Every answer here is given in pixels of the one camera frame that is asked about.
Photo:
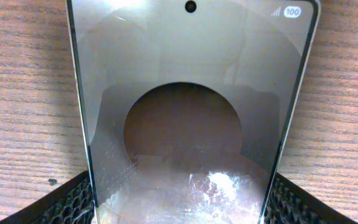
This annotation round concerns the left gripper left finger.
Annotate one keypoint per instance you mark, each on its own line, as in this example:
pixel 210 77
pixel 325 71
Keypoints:
pixel 71 203

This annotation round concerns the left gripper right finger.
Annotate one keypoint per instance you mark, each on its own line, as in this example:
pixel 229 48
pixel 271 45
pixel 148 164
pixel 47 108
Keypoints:
pixel 288 203

